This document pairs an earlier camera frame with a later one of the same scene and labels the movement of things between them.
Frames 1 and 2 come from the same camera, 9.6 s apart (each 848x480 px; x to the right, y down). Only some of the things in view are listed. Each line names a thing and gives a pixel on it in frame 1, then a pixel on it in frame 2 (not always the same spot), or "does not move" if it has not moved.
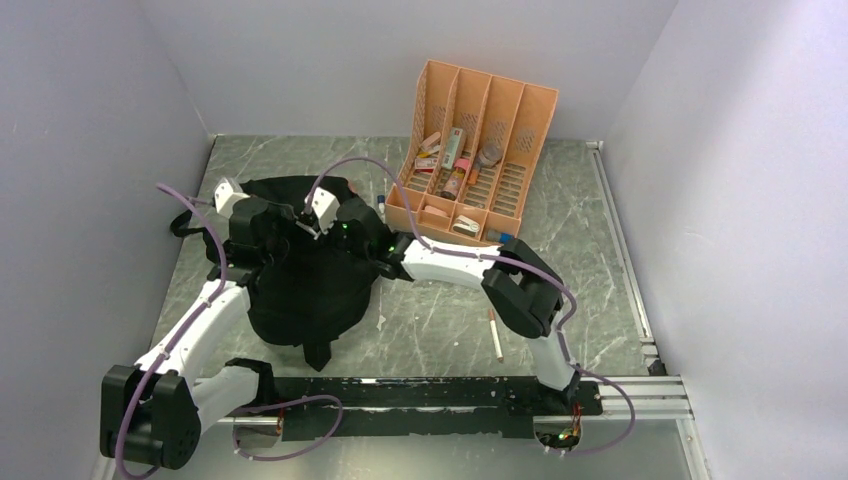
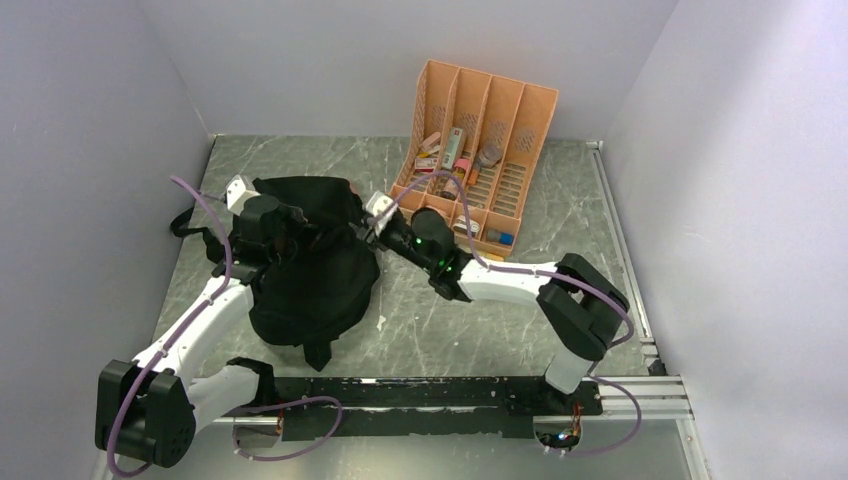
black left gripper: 286,219 does not move
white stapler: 466,225 does not move
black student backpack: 307,287 does not move
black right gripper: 335,225 → 371,236
